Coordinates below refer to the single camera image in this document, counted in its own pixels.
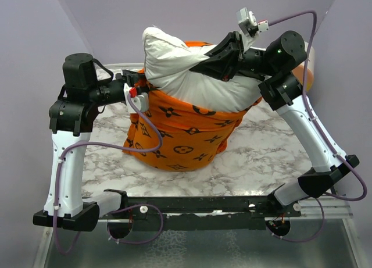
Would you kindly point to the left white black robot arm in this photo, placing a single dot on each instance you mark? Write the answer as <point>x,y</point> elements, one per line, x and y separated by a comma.
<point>72,118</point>

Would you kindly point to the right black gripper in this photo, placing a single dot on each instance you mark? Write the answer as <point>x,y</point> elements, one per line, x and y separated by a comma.
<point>224,60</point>

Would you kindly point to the white cylinder with striped face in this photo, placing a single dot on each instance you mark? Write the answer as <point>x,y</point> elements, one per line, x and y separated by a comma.
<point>299,70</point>

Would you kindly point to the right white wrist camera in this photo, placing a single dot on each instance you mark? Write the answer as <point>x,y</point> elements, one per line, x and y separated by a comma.
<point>250,28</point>

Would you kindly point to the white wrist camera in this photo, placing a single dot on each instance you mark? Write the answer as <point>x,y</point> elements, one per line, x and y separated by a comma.
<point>135,100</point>
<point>250,28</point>

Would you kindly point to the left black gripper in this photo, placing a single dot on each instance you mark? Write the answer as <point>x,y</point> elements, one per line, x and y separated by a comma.
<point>130,78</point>

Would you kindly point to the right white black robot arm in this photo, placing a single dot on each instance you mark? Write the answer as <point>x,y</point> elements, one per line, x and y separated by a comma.
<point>283,92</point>

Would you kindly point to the white pillow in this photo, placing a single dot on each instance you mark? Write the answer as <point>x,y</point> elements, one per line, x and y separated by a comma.
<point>168,62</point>

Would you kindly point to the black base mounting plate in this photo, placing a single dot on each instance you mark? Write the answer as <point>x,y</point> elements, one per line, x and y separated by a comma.
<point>196,213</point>

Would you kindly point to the orange patterned fleece pillowcase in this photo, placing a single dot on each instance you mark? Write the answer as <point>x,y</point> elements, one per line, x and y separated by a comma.
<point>176,135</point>

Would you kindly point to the aluminium rail frame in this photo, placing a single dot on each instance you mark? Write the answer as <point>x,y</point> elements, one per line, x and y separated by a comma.
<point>71,123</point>

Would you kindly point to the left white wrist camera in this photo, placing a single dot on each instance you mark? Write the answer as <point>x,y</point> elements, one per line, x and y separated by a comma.
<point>135,100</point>

